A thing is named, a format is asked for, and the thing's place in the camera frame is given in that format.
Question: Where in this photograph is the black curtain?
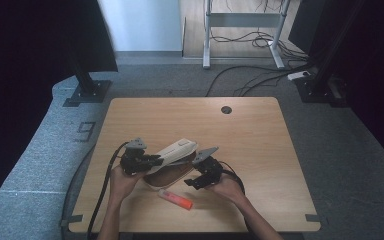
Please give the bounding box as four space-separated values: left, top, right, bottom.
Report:
0 0 119 223
288 0 384 164

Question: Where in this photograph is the person's left hand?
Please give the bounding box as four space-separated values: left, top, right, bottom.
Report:
108 165 148 208

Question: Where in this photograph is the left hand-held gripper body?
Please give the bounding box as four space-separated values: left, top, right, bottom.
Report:
119 137 148 176

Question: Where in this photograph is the cream pencil case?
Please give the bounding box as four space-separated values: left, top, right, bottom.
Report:
142 138 200 192

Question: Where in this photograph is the white power strip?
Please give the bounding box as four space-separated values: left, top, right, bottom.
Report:
286 70 311 82

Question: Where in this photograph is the black metal stand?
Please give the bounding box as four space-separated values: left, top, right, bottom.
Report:
63 49 113 108
294 0 368 108

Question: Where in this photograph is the tangle of black cables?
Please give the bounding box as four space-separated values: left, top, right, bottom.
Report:
209 29 309 61

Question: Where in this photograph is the grey tape strip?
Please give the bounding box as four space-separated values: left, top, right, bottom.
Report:
304 213 328 225
59 214 85 228

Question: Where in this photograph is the long black floor cable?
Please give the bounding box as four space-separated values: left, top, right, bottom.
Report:
205 63 314 98

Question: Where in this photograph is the orange highlighter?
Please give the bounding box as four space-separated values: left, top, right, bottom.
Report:
158 188 194 211

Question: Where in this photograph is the person's right hand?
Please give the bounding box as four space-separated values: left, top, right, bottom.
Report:
205 173 247 208

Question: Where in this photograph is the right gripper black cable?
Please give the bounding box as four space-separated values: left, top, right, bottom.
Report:
219 161 247 196

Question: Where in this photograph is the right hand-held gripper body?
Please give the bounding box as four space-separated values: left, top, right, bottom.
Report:
191 146 225 188

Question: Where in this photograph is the white desk frame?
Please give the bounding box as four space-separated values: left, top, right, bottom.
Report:
202 0 292 70

